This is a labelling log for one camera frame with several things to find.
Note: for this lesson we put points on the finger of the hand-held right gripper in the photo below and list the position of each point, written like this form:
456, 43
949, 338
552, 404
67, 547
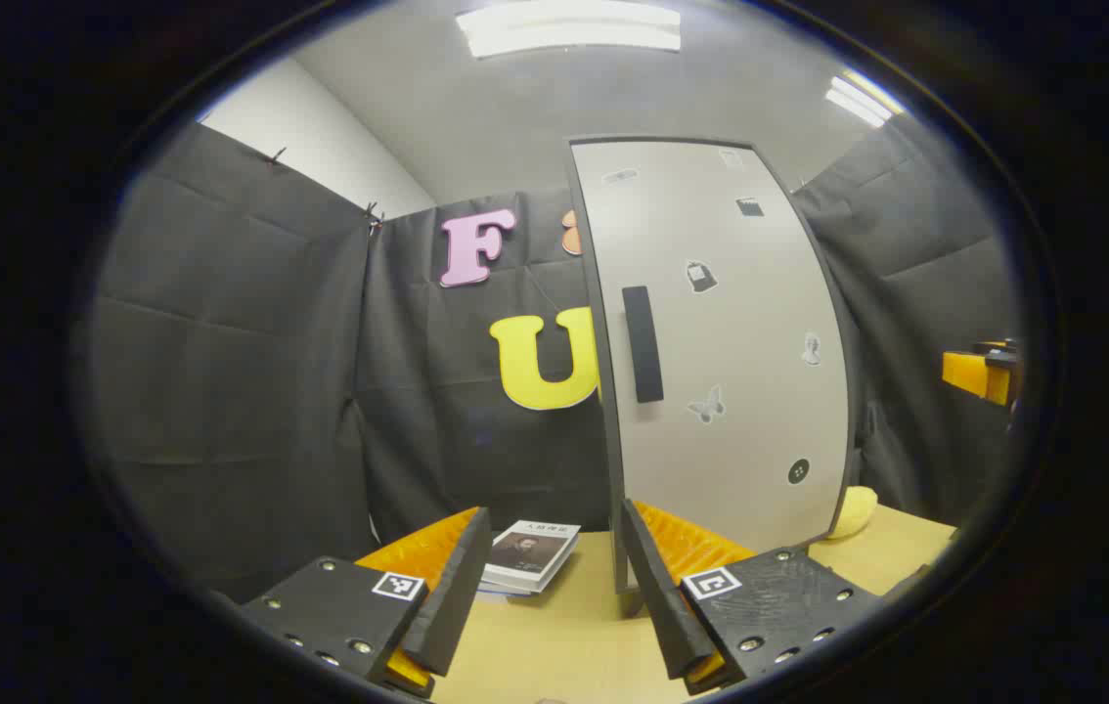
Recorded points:
970, 374

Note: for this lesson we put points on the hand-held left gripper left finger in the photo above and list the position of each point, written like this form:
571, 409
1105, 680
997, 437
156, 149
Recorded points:
462, 587

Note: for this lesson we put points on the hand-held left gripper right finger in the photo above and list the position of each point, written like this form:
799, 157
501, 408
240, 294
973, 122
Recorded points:
657, 596

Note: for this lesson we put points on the dark grey cabinet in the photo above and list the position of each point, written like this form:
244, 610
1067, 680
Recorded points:
616, 548

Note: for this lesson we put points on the white portrait cover book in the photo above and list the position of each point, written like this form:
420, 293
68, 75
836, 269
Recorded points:
530, 552

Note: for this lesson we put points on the yellow bread toy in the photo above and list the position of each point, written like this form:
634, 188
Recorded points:
858, 508

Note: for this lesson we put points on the double strip ceiling light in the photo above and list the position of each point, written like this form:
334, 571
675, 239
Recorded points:
863, 98

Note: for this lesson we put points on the black backdrop cloth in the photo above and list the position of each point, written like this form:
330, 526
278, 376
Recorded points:
222, 342

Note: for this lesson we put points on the small cloth clip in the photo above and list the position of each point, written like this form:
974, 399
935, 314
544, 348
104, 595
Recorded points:
374, 217
276, 154

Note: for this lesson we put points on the long ceiling light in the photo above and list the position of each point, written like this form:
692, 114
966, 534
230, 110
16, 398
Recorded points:
564, 29

